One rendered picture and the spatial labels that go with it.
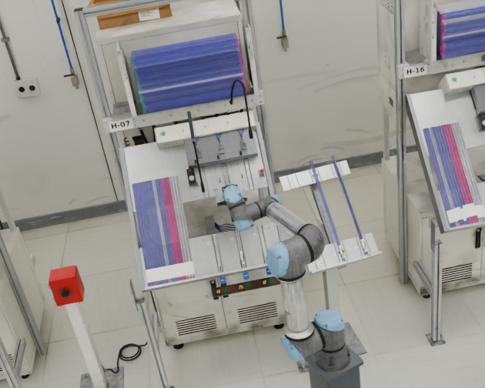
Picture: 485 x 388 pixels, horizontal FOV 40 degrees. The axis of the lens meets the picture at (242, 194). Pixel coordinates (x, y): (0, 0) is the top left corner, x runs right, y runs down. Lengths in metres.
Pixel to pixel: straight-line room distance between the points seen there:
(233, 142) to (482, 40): 1.28
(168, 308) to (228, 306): 0.32
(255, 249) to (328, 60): 2.07
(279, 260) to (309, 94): 2.66
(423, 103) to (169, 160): 1.29
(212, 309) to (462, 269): 1.40
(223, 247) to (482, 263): 1.53
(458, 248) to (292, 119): 1.75
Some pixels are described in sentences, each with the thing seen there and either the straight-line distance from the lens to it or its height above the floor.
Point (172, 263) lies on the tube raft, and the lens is 3.15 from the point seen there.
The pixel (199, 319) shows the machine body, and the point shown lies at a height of 0.20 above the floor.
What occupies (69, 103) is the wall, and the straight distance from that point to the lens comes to 4.83.
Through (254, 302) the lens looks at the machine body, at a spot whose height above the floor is 0.25.
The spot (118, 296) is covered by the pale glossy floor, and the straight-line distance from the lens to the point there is 4.36.
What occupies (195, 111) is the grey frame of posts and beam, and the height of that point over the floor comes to 1.34.
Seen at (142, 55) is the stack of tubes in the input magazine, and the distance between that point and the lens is 3.13.
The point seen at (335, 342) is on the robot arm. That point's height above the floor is 0.69.
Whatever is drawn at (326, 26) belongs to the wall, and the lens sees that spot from 4.79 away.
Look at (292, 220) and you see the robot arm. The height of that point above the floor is 1.16.
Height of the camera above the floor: 2.62
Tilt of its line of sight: 31 degrees down
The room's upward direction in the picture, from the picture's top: 9 degrees counter-clockwise
